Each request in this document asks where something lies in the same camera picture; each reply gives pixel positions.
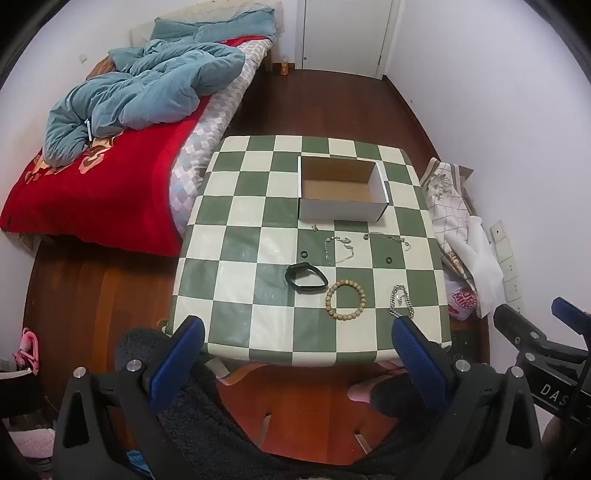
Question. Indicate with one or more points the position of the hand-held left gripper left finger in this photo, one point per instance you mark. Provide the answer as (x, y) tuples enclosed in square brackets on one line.
[(181, 353)]

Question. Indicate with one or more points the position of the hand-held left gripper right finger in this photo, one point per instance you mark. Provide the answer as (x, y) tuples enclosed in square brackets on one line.
[(415, 353)]

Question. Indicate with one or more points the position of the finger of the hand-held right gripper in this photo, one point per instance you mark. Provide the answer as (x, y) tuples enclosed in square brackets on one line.
[(517, 327), (572, 314)]

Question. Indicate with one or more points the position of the white cardboard box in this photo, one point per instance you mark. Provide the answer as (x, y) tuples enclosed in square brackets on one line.
[(339, 210)]

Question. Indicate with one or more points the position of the red white printed bag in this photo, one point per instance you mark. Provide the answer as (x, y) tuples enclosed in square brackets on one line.
[(461, 302)]

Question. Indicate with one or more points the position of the dark fleece pants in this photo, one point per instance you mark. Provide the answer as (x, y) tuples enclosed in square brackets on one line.
[(198, 415)]

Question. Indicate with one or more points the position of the white plastic bag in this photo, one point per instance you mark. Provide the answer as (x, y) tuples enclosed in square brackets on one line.
[(478, 258)]

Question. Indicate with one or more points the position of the green white checkered tablecloth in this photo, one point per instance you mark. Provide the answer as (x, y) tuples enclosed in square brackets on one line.
[(240, 258)]

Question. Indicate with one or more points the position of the black wristband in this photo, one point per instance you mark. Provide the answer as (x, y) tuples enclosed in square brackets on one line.
[(292, 279)]

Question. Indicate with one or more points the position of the patterned cloth bag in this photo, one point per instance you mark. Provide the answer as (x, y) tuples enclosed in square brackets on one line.
[(445, 198)]

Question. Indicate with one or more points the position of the pink fluffy slipper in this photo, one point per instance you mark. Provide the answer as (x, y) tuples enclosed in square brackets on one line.
[(32, 441)]

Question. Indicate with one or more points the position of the bed with red blanket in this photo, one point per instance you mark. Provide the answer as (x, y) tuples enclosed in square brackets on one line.
[(101, 198)]

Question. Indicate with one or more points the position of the grey checkered bed sheet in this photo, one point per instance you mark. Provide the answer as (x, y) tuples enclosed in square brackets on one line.
[(207, 134)]

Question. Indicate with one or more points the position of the blue duvet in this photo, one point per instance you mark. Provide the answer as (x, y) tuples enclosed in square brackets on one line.
[(152, 87)]

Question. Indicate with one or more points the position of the brown cushion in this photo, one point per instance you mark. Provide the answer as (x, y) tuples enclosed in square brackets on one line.
[(102, 67)]

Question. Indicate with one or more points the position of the small orange bottle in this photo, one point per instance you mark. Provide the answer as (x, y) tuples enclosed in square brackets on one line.
[(285, 69)]

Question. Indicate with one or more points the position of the white door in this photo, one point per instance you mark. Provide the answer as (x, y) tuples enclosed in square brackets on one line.
[(344, 37)]

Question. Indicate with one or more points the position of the white wall socket strip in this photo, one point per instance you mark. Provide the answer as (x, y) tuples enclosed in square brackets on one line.
[(508, 258)]

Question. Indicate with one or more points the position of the wooden bed frame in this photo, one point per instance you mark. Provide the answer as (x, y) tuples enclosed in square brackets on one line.
[(269, 57)]

